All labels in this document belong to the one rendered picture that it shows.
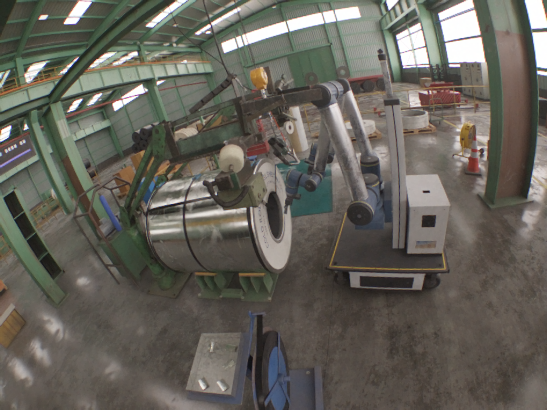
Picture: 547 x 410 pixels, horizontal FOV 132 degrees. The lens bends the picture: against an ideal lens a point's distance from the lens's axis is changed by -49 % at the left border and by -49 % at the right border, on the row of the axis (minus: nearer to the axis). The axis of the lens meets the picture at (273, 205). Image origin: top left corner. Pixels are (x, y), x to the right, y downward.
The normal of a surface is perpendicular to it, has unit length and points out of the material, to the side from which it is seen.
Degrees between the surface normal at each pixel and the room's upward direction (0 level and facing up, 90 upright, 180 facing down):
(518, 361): 0
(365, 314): 0
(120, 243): 90
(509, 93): 90
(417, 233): 90
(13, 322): 90
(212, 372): 0
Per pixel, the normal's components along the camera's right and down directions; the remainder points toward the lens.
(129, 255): 0.94, -0.12
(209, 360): -0.27, -0.85
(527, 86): -0.22, 0.51
